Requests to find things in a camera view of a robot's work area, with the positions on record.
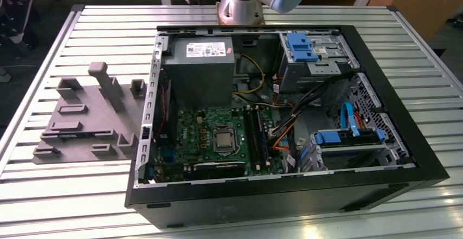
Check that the blue RAM stick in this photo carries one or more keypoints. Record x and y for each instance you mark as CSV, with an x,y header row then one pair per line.
x,y
77,136

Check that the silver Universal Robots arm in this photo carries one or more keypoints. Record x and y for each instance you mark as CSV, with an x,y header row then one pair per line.
x,y
240,8

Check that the black RAM slot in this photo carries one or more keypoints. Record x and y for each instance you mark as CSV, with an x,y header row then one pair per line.
x,y
250,141

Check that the dark RAM stick in slot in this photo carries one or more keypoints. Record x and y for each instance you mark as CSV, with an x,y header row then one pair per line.
x,y
262,136

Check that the grey plastic parts rack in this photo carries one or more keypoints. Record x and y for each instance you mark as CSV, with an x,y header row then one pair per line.
x,y
93,114

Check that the grey power supply unit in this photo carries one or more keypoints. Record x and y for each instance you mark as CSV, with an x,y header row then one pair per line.
x,y
199,81

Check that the green motherboard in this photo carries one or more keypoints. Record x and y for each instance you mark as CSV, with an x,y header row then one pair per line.
x,y
191,119

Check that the CPU socket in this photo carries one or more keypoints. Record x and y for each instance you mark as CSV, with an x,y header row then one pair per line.
x,y
224,128

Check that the silver CPU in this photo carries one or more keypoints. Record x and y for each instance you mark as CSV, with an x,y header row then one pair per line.
x,y
224,140

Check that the blue plastic drive latch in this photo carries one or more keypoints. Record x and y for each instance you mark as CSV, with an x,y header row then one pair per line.
x,y
298,46

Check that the black graphics card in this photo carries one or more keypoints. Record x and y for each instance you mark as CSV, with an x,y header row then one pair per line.
x,y
216,168

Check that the metal drive cage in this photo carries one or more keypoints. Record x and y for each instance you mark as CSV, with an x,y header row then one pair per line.
x,y
326,68

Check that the black open PC case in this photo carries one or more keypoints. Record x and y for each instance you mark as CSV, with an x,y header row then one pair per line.
x,y
252,203

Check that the hard disk in blue carrier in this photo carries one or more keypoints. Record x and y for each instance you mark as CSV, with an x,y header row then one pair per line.
x,y
331,137

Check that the wooden cabinet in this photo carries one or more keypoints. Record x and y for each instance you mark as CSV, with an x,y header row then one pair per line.
x,y
415,6

